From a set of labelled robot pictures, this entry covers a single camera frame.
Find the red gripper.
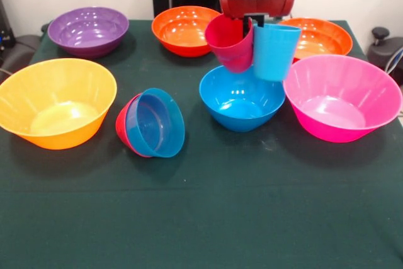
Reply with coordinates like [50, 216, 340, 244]
[219, 0, 296, 39]

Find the red plastic cup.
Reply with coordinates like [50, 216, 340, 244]
[204, 13, 254, 74]

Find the blue plastic cup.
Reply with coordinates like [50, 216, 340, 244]
[253, 23, 302, 81]

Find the opaque blue plastic bowl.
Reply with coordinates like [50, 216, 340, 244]
[198, 64, 287, 133]

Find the orange plastic bowl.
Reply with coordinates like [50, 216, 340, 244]
[151, 6, 223, 58]
[278, 18, 353, 65]

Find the small translucent blue bowl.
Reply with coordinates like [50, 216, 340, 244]
[125, 88, 186, 158]

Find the small red plastic bowl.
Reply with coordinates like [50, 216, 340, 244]
[115, 93, 152, 158]

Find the large pink plastic bowl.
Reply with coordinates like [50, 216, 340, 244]
[283, 54, 403, 143]

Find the black round equipment with knob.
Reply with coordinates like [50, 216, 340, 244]
[366, 26, 403, 87]

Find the purple plastic bowl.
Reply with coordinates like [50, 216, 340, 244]
[47, 6, 130, 59]

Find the dark green tablecloth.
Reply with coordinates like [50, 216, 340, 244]
[0, 18, 403, 269]

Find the large yellow-orange plastic bowl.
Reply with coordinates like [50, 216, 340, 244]
[0, 57, 118, 151]

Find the black equipment box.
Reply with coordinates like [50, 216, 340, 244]
[0, 0, 16, 65]

